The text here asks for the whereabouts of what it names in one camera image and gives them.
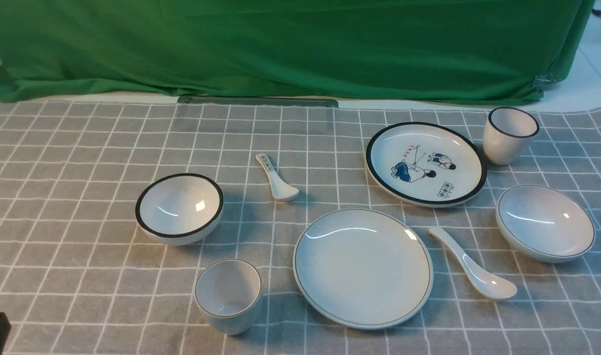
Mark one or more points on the thin-rimmed white cup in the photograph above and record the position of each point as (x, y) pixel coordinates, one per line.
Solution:
(229, 295)

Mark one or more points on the large plain white spoon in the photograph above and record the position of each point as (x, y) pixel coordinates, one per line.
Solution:
(486, 283)

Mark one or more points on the thin-rimmed white bowl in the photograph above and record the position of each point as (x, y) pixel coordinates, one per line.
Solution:
(544, 224)

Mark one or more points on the grey checked tablecloth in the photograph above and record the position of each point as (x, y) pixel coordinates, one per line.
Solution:
(79, 276)

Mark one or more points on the black-rimmed white bowl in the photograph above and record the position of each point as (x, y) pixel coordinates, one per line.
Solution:
(181, 209)

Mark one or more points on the small patterned white spoon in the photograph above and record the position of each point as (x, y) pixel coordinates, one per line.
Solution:
(281, 191)

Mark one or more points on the plain thin-rimmed white plate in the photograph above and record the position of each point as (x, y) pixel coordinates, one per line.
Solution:
(363, 269)

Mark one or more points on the grey metal bar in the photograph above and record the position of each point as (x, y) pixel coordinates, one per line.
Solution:
(258, 101)

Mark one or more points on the illustrated black-rimmed plate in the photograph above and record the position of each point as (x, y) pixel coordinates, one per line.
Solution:
(425, 164)

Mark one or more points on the black-rimmed white cup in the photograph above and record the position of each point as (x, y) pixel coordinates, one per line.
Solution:
(507, 133)

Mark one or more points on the green backdrop cloth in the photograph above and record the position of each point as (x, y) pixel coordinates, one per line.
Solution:
(478, 52)

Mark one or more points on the metal backdrop clip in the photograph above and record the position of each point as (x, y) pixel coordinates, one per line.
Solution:
(543, 82)

